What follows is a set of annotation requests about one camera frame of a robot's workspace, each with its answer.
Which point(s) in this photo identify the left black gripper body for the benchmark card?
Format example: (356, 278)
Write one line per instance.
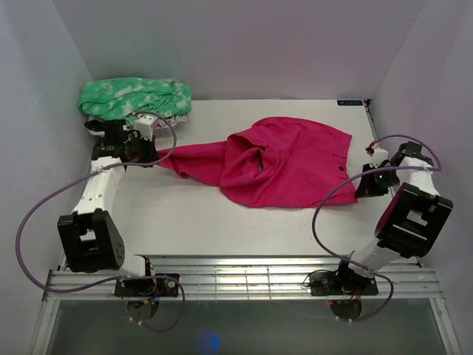
(140, 146)

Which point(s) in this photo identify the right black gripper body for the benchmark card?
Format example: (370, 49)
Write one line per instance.
(386, 178)

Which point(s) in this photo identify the pink trousers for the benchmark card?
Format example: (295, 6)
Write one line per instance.
(279, 162)

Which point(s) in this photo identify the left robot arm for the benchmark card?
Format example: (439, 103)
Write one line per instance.
(89, 236)

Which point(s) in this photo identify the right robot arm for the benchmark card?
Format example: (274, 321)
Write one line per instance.
(413, 219)

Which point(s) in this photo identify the white plastic basket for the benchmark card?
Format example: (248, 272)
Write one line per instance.
(164, 129)

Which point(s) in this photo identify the green white patterned garment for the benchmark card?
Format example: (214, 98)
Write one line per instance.
(121, 98)

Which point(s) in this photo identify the black white clothes in basket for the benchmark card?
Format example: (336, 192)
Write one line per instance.
(96, 125)

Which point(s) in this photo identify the blue table label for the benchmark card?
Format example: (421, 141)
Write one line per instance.
(349, 103)

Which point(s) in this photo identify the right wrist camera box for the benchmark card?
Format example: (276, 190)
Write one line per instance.
(377, 155)

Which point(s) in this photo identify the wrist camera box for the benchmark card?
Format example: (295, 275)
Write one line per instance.
(145, 124)
(377, 155)

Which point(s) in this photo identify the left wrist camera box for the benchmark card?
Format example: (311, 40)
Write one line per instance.
(145, 124)

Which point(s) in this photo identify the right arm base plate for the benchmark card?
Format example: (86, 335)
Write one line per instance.
(331, 283)

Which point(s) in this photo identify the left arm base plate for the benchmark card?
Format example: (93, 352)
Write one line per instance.
(166, 287)

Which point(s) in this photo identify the aluminium front rail frame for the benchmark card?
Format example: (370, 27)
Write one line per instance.
(224, 251)

